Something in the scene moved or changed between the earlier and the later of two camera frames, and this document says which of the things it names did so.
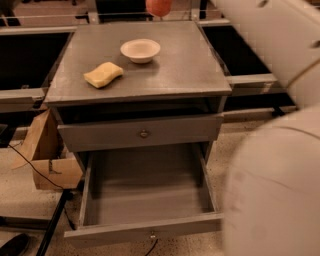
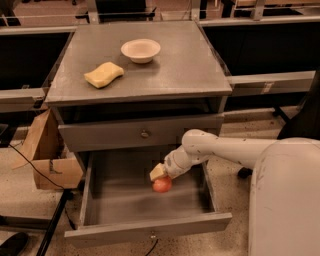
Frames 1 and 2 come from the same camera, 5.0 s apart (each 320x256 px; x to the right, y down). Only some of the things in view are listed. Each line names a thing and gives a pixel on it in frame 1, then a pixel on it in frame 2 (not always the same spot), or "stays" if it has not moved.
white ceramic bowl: x=140 y=51 stays
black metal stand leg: x=66 y=195 stays
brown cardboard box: x=43 y=147 stays
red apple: x=158 y=8 → x=162 y=185
